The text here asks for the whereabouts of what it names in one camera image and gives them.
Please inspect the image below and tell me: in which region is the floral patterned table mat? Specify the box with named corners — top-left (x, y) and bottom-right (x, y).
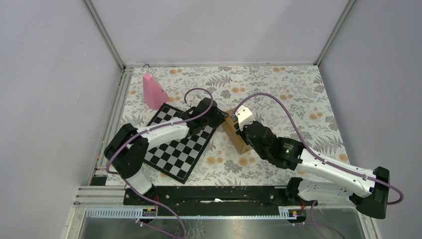
top-left (120, 66), bottom-right (349, 186)

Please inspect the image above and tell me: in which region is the right aluminium corner post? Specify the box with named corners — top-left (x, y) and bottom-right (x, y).
top-left (314, 0), bottom-right (357, 67)

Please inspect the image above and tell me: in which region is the left aluminium corner post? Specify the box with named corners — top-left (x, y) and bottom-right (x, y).
top-left (82, 0), bottom-right (125, 71)

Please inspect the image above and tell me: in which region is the aluminium corner post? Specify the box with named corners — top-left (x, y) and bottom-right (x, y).
top-left (82, 0), bottom-right (125, 71)
top-left (314, 0), bottom-right (357, 67)

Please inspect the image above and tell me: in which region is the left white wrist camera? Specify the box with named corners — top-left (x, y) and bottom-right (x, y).
top-left (190, 97), bottom-right (201, 107)

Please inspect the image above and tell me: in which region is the brown cardboard express box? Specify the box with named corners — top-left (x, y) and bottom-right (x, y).
top-left (221, 110), bottom-right (252, 155)

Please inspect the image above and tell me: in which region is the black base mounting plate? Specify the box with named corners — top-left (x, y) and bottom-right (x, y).
top-left (123, 186), bottom-right (312, 217)

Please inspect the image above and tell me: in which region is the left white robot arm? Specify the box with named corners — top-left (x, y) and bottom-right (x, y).
top-left (104, 98), bottom-right (229, 205)

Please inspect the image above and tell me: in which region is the white slotted cable duct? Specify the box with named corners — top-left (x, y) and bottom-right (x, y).
top-left (84, 207), bottom-right (298, 220)

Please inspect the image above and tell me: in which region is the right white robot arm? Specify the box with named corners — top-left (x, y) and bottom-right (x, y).
top-left (234, 121), bottom-right (390, 219)

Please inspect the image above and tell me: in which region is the black white checkerboard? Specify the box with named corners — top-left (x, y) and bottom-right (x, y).
top-left (141, 103), bottom-right (218, 184)

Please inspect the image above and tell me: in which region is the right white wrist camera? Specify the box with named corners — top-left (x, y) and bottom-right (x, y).
top-left (235, 105), bottom-right (255, 131)

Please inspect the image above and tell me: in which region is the pink triangular block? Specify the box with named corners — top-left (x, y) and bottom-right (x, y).
top-left (143, 73), bottom-right (170, 110)

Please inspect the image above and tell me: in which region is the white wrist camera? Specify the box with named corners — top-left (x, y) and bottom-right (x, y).
top-left (235, 105), bottom-right (255, 131)
top-left (190, 97), bottom-right (201, 107)

